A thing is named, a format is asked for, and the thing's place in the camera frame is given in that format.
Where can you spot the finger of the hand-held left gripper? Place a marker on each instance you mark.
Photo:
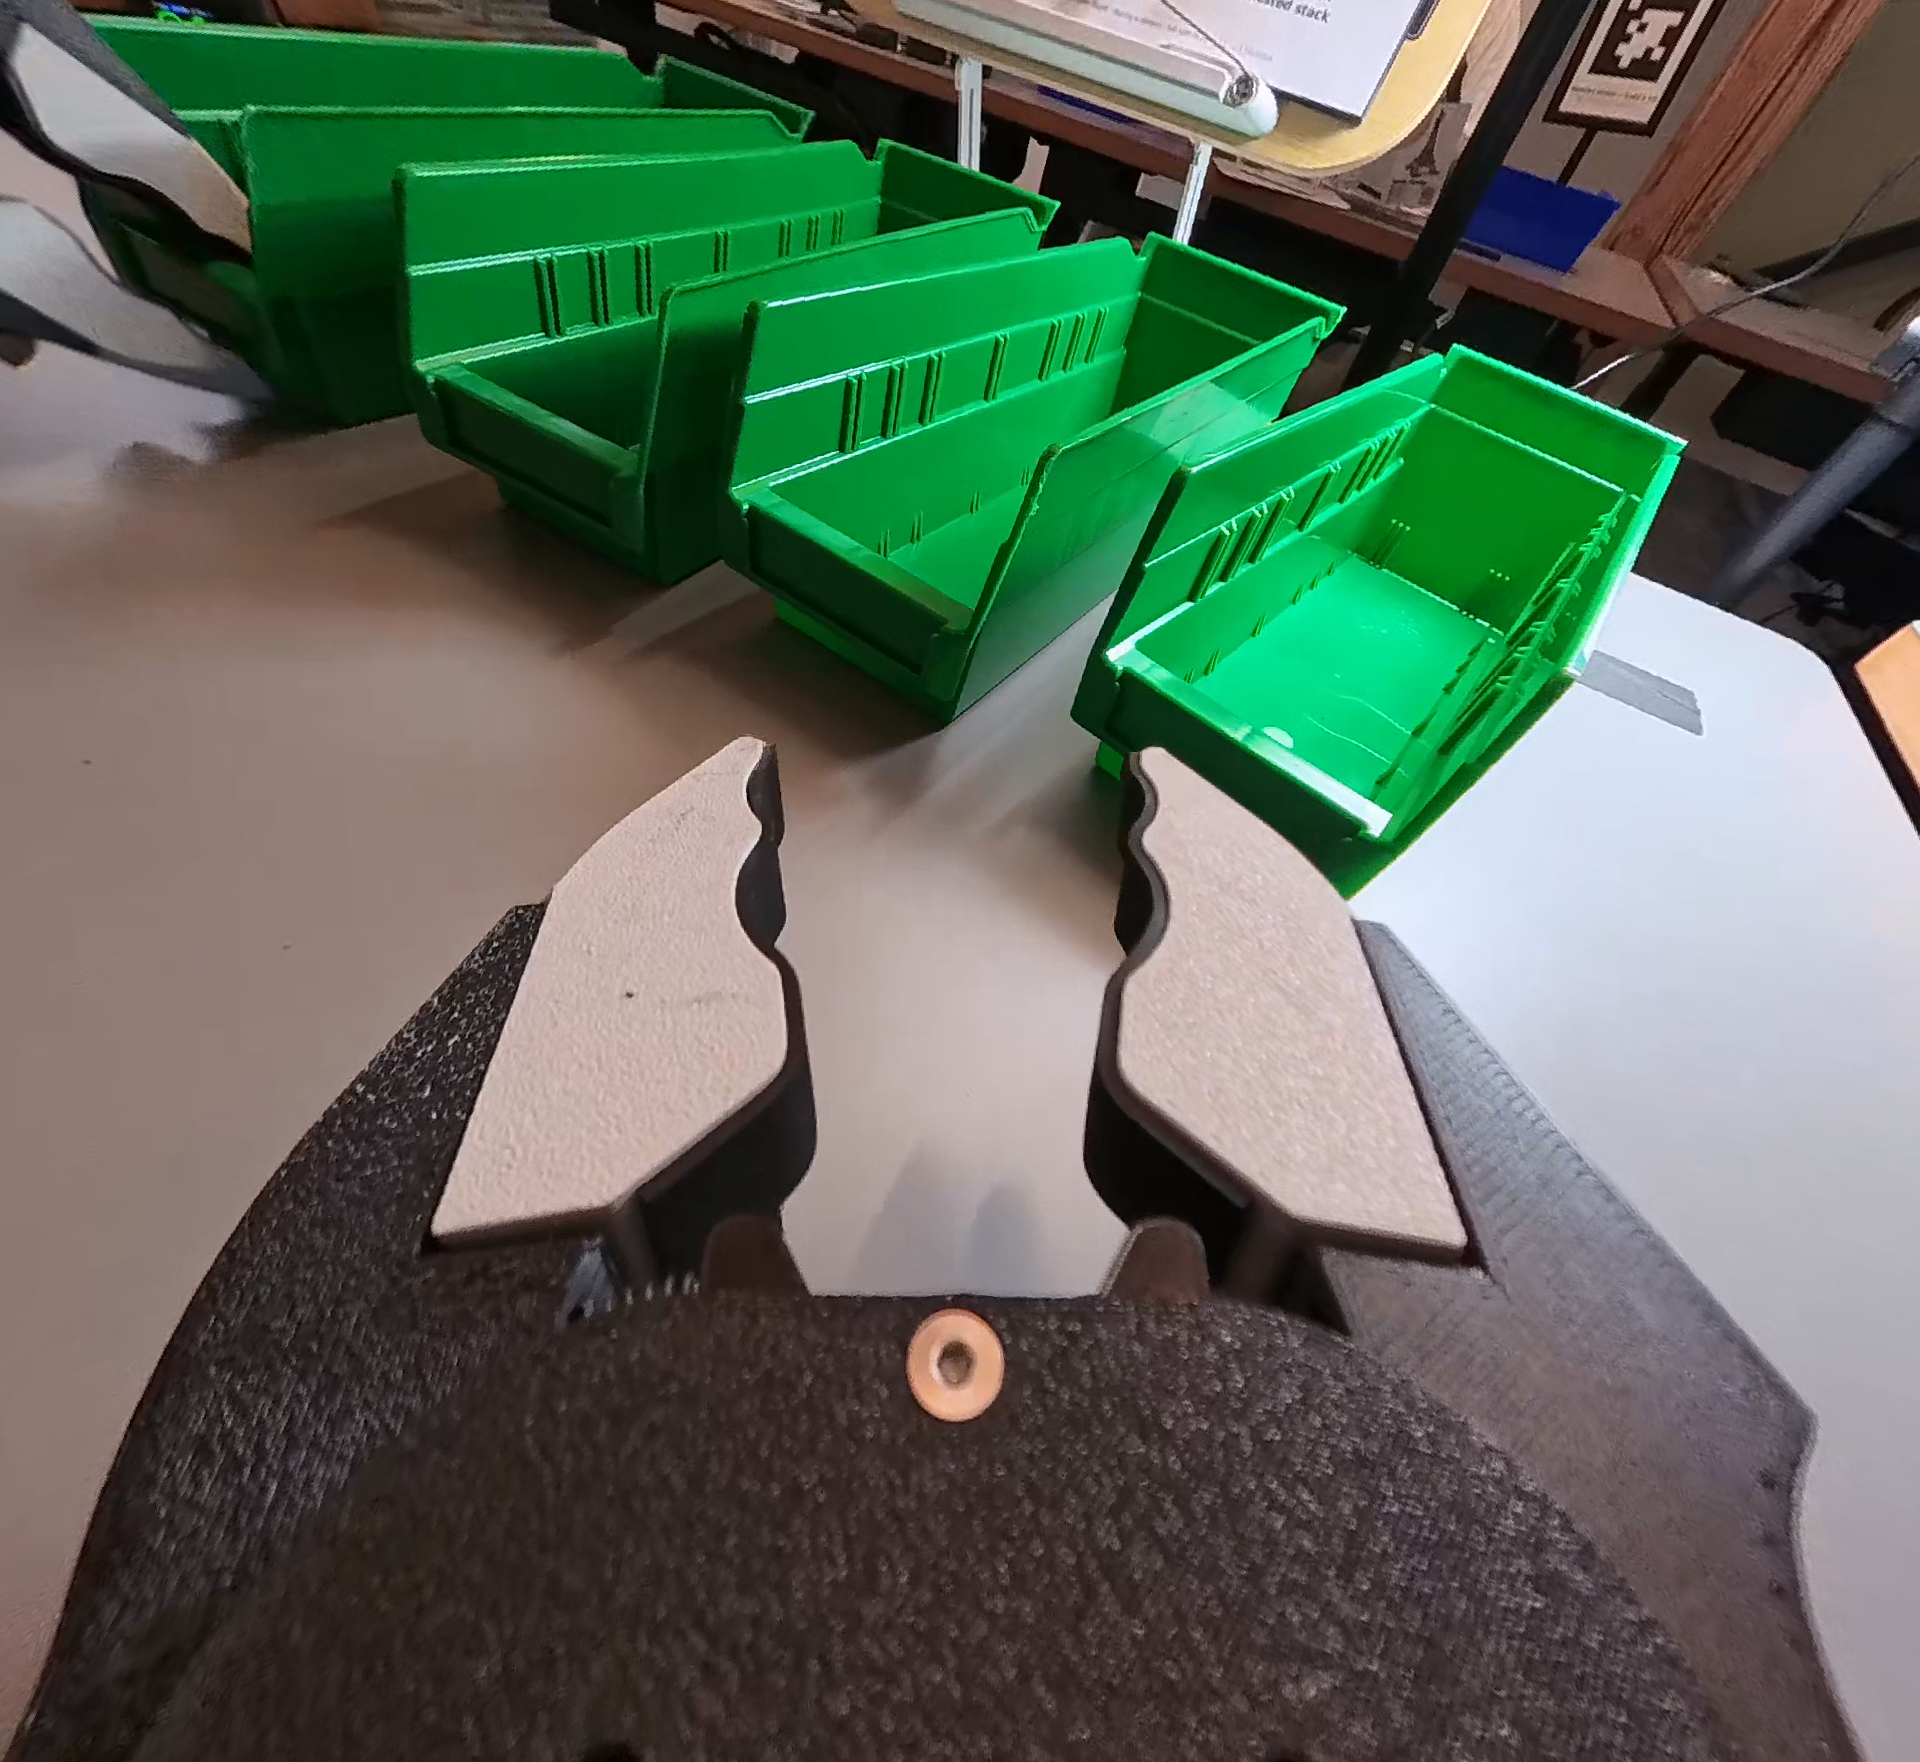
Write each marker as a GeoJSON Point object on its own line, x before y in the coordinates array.
{"type": "Point", "coordinates": [120, 127]}
{"type": "Point", "coordinates": [75, 277]}

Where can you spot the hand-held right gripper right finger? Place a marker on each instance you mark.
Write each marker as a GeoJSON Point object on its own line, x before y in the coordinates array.
{"type": "Point", "coordinates": [1274, 1058]}

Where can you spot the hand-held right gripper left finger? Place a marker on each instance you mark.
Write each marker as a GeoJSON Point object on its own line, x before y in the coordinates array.
{"type": "Point", "coordinates": [629, 1026]}

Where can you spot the green plastic bin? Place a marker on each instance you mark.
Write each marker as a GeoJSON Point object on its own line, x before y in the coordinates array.
{"type": "Point", "coordinates": [1320, 652]}
{"type": "Point", "coordinates": [345, 262]}
{"type": "Point", "coordinates": [840, 564]}
{"type": "Point", "coordinates": [525, 442]}

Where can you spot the grey desk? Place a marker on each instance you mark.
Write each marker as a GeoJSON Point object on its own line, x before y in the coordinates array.
{"type": "Point", "coordinates": [376, 743]}

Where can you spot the blue box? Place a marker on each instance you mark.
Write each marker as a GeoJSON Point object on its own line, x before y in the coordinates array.
{"type": "Point", "coordinates": [1546, 216]}

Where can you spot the black metal pole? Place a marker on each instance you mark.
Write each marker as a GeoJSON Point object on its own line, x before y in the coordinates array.
{"type": "Point", "coordinates": [1515, 112]}

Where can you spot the black and white marker sign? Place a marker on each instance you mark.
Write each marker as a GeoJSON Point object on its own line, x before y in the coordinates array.
{"type": "Point", "coordinates": [1651, 37]}

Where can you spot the wooden beam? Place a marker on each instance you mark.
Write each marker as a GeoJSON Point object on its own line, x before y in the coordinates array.
{"type": "Point", "coordinates": [1769, 37]}

